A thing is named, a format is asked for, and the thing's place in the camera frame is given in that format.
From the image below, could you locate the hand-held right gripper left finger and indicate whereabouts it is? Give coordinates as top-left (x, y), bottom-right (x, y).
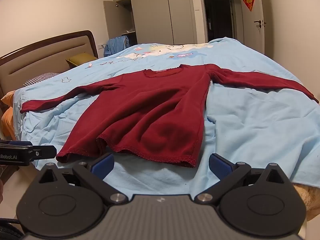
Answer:
top-left (35, 152), bottom-right (129, 205)

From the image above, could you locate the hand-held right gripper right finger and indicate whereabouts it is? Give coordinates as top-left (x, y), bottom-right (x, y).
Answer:
top-left (192, 152), bottom-right (290, 204)

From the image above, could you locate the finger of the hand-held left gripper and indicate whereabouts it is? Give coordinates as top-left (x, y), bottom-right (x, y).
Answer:
top-left (31, 145), bottom-right (57, 159)

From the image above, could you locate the dark red sweater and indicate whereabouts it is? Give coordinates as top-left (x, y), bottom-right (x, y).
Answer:
top-left (20, 64), bottom-right (319, 168)

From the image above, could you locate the orange bed sheet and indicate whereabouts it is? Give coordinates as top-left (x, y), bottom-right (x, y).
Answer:
top-left (0, 91), bottom-right (25, 140)

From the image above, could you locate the light blue printed blanket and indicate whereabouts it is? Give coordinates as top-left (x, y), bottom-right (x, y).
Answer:
top-left (12, 37), bottom-right (320, 195)

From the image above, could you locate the houndstooth pillow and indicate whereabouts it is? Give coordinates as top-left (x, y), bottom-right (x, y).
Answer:
top-left (24, 72), bottom-right (60, 87)

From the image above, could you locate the brown padded bed headboard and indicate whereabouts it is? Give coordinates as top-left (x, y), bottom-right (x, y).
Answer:
top-left (0, 30), bottom-right (99, 105)

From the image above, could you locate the olive green pillow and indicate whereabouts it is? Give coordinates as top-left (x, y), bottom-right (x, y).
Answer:
top-left (66, 53), bottom-right (98, 68)

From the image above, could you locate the blue garment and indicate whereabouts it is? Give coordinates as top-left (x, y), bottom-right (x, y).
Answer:
top-left (104, 35), bottom-right (130, 57)

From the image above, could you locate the white room door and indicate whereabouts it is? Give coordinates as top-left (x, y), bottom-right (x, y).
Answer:
top-left (241, 0), bottom-right (265, 55)

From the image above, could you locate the open grey wardrobe door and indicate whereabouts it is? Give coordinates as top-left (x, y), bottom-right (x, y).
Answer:
top-left (103, 0), bottom-right (121, 39)

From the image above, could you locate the grey wardrobe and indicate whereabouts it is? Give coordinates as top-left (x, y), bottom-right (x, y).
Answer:
top-left (103, 0), bottom-right (198, 48)

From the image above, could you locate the black cable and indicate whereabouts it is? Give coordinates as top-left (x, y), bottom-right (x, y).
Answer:
top-left (0, 219), bottom-right (24, 240)

